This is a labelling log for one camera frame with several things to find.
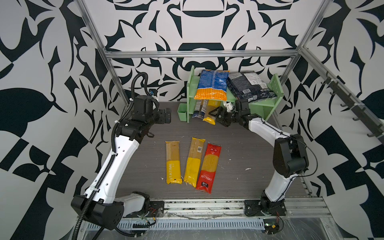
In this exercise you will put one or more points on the blue orange pasta bag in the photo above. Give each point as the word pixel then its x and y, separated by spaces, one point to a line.
pixel 212 85

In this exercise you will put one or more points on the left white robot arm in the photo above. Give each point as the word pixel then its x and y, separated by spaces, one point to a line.
pixel 99 205

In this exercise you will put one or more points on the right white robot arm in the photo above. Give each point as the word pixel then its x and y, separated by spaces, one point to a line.
pixel 290 158

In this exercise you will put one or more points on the small green plastic bin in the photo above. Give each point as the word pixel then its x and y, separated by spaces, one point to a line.
pixel 182 112

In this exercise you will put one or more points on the clear blue spaghetti pack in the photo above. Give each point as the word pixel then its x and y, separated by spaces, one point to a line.
pixel 200 109

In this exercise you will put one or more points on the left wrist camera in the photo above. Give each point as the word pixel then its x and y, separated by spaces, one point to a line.
pixel 145 105

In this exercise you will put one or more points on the red spaghetti pack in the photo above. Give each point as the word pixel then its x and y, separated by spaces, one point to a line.
pixel 209 168

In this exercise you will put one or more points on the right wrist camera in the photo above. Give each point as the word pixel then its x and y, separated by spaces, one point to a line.
pixel 230 107

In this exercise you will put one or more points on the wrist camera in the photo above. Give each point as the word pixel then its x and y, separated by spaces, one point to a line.
pixel 145 105
pixel 230 107

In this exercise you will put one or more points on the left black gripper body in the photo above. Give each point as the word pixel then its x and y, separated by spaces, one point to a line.
pixel 160 118

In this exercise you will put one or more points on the green wooden shelf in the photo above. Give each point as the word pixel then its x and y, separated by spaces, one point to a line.
pixel 264 108

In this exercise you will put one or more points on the black wall hook rail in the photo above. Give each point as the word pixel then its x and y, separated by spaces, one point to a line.
pixel 353 103

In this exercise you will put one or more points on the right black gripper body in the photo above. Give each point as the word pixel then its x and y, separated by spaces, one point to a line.
pixel 230 117

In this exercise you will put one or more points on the yellow spaghetti pack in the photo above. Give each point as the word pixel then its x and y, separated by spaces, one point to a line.
pixel 211 111
pixel 194 161
pixel 173 163

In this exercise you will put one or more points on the black pasta bag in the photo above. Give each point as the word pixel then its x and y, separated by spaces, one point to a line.
pixel 249 86

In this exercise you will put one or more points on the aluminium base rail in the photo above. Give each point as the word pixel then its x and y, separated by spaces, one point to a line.
pixel 199 214

